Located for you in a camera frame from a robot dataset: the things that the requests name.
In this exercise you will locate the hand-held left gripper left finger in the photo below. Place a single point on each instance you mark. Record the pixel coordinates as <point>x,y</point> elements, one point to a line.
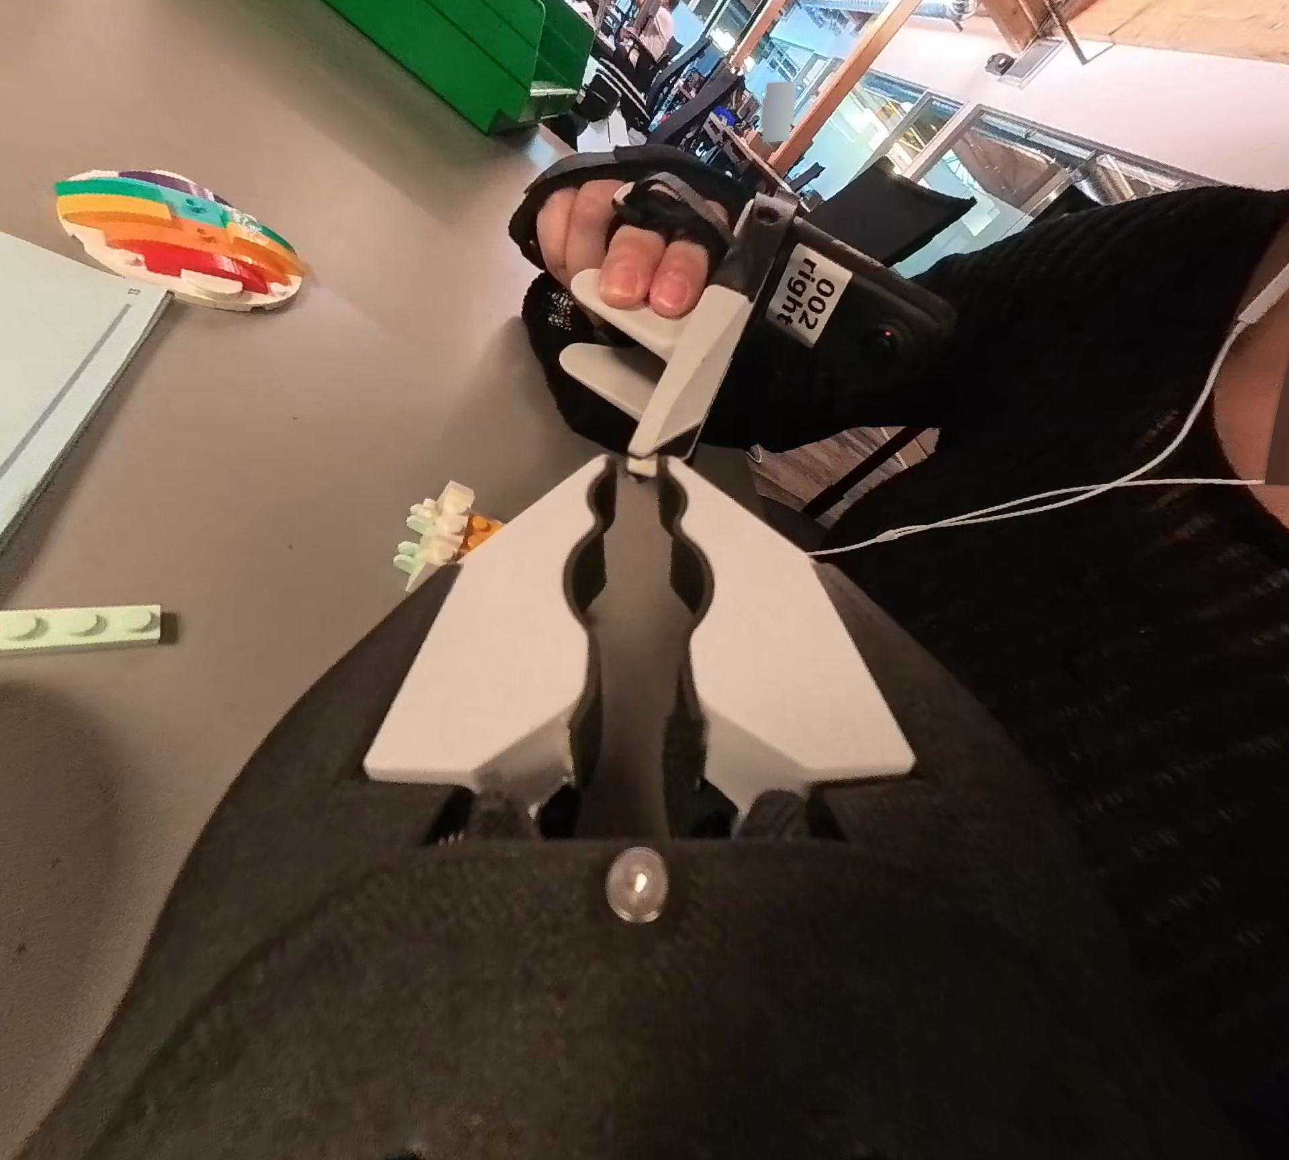
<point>494,656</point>

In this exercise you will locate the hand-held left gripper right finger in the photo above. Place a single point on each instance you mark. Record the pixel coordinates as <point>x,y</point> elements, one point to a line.
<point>795,667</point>

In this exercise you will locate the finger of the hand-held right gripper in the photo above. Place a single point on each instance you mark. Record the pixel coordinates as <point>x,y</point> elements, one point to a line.
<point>690,425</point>
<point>705,325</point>

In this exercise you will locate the tiny white lego piece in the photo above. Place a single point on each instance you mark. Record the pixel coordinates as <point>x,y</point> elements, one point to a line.
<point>641,468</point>

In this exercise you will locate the small orange white lego assembly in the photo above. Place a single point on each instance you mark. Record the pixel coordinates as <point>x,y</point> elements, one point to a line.
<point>449,536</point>

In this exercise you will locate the person's right forearm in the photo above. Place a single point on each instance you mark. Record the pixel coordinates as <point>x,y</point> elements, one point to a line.
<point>1108,274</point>

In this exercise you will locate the mint green lego plate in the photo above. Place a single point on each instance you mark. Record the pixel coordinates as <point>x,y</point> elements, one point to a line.
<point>79,628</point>

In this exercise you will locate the round rainbow lego build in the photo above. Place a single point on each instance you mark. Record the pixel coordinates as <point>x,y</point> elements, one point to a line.
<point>172,234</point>

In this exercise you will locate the person's right hand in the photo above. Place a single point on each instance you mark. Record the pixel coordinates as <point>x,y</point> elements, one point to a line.
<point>633,274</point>

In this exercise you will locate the black office chair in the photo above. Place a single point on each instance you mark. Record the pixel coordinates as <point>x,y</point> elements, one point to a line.
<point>886,204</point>

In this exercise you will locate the person's black clothing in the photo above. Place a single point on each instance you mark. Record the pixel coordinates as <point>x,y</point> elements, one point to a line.
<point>1108,779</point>

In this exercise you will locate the light blue instruction booklet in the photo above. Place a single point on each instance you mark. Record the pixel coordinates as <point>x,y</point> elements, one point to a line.
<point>61,355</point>

